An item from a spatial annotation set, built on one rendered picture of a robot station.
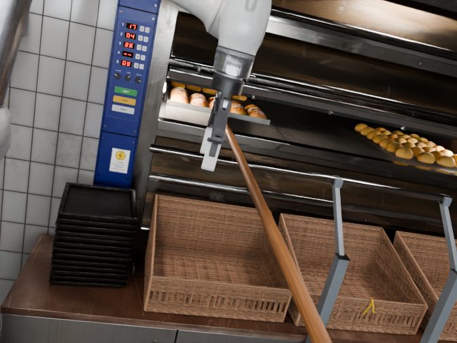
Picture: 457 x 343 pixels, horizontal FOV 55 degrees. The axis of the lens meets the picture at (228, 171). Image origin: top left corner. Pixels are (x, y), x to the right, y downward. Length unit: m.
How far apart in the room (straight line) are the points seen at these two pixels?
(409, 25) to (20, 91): 1.65
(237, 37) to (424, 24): 1.31
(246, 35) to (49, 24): 1.08
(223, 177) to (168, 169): 0.25
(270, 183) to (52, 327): 1.07
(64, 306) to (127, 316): 0.22
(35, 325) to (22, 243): 0.58
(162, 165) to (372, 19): 1.10
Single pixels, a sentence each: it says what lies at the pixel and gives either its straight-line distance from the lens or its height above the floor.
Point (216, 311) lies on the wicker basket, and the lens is 1.73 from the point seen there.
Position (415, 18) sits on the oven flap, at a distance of 2.16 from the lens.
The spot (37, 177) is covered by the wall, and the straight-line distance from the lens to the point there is 2.06.
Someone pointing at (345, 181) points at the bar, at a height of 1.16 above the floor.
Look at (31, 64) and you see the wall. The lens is 1.94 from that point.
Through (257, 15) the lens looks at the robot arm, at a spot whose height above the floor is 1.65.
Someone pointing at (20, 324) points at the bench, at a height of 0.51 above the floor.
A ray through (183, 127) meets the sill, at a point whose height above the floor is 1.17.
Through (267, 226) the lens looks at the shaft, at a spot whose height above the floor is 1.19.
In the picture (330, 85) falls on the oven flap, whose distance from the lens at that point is 1.99.
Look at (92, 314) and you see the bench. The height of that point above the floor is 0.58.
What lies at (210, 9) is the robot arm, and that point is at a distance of 1.14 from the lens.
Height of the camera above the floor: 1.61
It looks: 18 degrees down
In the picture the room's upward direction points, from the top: 13 degrees clockwise
